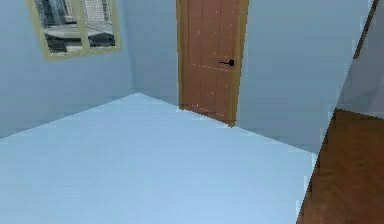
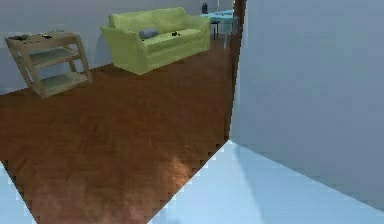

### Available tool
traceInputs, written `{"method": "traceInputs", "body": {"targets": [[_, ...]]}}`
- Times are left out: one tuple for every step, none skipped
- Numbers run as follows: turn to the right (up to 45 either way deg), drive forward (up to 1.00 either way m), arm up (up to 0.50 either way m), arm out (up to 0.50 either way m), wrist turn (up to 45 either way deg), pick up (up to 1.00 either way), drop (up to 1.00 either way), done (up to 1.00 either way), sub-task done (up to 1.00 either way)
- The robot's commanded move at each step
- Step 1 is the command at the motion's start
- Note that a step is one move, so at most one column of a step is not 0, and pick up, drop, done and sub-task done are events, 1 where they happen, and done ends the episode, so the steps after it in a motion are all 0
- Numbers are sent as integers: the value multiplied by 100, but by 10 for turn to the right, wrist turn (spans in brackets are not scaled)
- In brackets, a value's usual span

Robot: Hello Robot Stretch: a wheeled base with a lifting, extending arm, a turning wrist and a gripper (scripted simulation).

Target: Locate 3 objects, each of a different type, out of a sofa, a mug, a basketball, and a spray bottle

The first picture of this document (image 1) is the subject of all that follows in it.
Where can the brown wooden room door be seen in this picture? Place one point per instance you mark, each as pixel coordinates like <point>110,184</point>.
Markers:
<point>206,50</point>

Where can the tan framed window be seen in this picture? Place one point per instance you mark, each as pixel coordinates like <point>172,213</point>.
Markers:
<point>76,28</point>

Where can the brown door frame edge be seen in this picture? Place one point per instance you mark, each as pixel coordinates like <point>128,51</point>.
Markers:
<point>365,30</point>

